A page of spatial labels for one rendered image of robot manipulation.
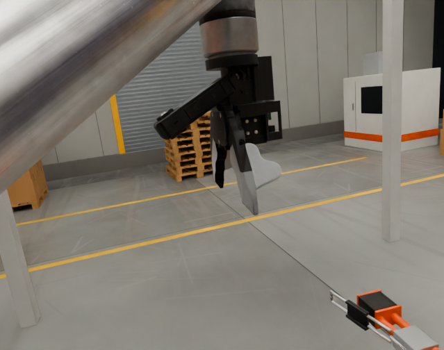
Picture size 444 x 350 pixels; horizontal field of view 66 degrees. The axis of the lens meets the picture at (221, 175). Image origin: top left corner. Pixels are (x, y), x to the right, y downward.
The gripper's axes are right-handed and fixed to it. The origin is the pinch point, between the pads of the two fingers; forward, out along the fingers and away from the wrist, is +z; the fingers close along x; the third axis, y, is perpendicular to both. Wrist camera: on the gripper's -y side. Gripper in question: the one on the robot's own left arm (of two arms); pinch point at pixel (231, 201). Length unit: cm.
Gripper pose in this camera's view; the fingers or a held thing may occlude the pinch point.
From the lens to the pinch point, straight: 50.3
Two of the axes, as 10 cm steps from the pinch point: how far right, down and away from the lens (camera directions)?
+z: 1.1, 9.7, 2.3
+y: 9.5, -1.7, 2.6
